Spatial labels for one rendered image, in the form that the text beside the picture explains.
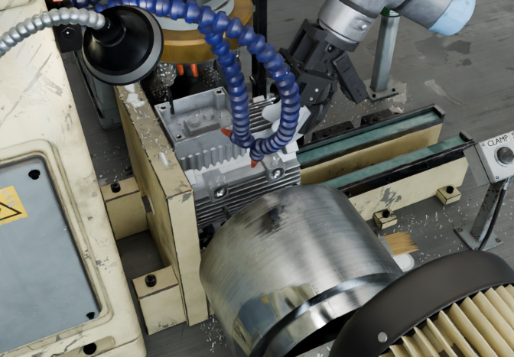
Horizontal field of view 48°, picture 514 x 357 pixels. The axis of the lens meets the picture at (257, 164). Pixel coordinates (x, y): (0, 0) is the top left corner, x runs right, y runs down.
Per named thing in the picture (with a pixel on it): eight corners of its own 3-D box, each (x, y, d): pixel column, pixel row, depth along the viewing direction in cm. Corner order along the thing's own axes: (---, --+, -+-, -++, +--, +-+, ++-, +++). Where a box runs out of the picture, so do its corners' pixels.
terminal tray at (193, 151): (179, 178, 91) (174, 144, 86) (158, 137, 98) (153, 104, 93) (248, 156, 95) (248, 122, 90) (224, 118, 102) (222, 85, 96)
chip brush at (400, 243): (322, 275, 111) (322, 272, 110) (313, 254, 114) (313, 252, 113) (419, 251, 114) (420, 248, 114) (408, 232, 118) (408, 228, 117)
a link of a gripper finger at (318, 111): (287, 121, 92) (314, 76, 88) (296, 122, 93) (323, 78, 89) (300, 138, 89) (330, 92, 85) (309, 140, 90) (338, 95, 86)
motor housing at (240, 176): (196, 256, 99) (186, 180, 86) (162, 183, 112) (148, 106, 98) (300, 218, 105) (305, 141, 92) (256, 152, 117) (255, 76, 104)
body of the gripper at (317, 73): (261, 78, 89) (300, 9, 83) (303, 89, 94) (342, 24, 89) (283, 107, 84) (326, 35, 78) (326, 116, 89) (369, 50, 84)
